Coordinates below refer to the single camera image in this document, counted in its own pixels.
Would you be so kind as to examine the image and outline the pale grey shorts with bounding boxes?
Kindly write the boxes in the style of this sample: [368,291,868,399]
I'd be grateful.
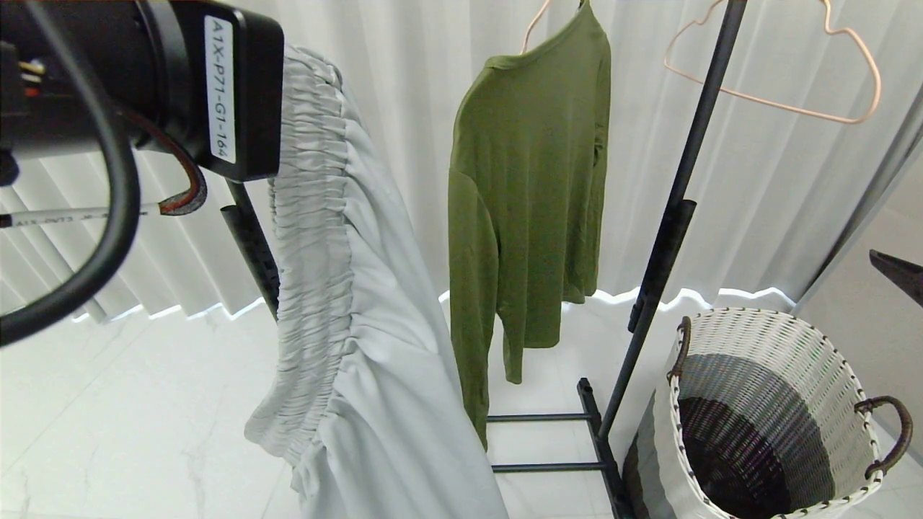
[244,45,509,519]

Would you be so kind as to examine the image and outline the green printed shirt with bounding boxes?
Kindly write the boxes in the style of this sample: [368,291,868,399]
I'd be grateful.
[447,0,612,451]

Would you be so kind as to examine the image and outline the white laundry basket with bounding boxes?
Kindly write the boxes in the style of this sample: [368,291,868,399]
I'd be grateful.
[624,308,914,519]

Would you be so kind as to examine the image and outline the black clothes rack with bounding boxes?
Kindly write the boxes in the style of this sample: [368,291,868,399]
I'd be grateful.
[220,0,747,519]

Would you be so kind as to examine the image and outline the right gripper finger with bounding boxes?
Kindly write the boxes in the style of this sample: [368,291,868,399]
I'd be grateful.
[869,249,923,307]

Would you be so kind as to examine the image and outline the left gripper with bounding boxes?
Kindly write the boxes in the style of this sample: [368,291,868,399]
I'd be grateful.
[0,0,284,182]

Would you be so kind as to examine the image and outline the pink clothes hanger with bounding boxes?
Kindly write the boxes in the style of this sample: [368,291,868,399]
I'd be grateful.
[663,0,882,125]
[521,0,552,55]

